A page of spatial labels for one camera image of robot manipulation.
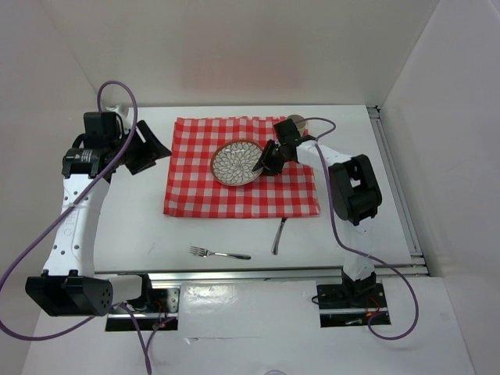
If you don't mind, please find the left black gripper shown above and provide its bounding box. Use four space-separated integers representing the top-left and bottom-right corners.
109 120 172 175

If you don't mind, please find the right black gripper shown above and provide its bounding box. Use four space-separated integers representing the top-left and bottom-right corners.
253 138 288 177

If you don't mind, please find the beige paper cup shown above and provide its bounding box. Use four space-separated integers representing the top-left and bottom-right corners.
287 114 308 136

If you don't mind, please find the floral patterned plate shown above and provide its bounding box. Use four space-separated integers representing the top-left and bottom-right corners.
210 140 263 187

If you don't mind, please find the red white checkered cloth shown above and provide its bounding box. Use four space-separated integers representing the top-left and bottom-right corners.
163 116 320 219

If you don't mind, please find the silver knife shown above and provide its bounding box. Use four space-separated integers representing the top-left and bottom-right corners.
271 217 288 255

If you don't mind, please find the silver fork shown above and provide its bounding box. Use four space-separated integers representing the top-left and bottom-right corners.
189 246 252 260

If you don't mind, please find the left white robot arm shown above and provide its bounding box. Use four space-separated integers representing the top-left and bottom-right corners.
25 112 171 316

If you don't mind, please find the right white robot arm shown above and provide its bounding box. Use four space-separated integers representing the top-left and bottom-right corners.
254 119 382 306

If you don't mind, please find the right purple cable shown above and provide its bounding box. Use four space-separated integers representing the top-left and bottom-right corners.
300 116 421 341

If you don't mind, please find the purple cable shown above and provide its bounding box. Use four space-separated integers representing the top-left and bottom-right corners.
0 80 177 372
300 116 421 341

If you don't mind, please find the front aluminium rail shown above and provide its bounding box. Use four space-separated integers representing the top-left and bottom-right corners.
95 264 430 289

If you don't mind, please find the aluminium rail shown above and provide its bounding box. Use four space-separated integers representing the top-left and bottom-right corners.
95 264 430 289
366 105 427 270

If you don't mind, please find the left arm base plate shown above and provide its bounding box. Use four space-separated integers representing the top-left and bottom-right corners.
105 287 180 332

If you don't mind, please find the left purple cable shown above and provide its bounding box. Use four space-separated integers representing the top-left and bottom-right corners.
0 80 177 372

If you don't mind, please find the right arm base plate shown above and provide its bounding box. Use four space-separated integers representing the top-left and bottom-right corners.
311 283 391 328

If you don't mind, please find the right side aluminium rail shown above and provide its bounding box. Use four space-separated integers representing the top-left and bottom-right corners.
366 105 427 270

